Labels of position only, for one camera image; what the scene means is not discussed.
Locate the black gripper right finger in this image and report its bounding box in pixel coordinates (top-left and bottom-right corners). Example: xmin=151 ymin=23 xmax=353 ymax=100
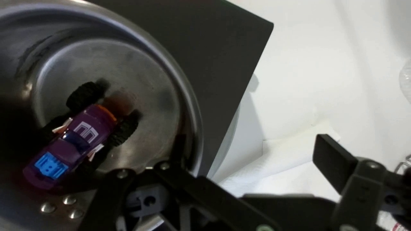
xmin=312 ymin=133 xmax=411 ymax=231

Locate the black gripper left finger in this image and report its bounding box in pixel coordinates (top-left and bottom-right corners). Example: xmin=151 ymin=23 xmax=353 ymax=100
xmin=154 ymin=133 xmax=275 ymax=231

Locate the silver pot with handle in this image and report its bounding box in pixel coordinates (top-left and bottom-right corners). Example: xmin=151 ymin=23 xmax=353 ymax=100
xmin=0 ymin=0 xmax=206 ymax=231

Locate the purple toy car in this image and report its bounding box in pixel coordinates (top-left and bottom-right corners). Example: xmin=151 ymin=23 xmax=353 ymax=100
xmin=22 ymin=82 xmax=139 ymax=190

